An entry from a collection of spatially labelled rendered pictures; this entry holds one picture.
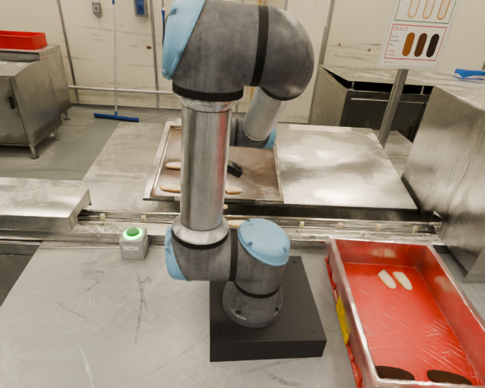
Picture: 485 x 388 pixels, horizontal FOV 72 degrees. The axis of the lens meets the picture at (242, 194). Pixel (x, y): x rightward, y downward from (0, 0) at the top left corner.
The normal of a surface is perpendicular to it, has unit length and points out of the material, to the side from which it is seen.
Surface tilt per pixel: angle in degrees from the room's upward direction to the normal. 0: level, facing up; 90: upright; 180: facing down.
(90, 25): 90
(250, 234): 11
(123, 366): 0
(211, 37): 75
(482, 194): 90
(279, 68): 111
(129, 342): 0
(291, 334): 4
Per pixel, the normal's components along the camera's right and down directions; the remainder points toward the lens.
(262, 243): 0.24, -0.80
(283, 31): 0.37, 0.00
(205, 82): 0.00, 0.52
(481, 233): -1.00, -0.04
